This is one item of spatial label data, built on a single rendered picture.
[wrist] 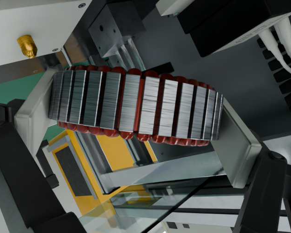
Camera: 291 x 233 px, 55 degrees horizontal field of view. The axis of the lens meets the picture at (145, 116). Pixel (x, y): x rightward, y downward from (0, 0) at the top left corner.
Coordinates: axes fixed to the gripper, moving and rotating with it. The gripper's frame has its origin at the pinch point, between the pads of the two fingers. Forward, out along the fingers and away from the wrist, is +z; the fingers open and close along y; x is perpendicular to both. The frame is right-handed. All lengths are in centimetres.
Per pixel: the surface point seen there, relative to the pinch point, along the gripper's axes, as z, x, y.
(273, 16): 1.7, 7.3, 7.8
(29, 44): 20.3, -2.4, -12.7
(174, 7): 4.7, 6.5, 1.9
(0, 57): 22.7, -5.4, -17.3
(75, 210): 379, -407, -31
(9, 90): 46, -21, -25
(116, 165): 303, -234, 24
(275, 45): 8.0, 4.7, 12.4
